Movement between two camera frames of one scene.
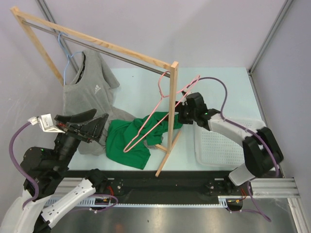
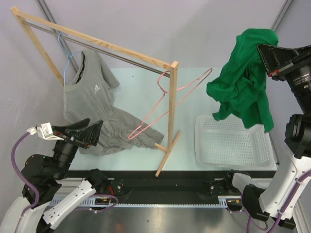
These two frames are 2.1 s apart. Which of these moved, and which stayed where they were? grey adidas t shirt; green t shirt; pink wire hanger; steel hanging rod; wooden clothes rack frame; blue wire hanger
Moved: pink wire hanger; green t shirt
Stayed: wooden clothes rack frame; grey adidas t shirt; steel hanging rod; blue wire hanger
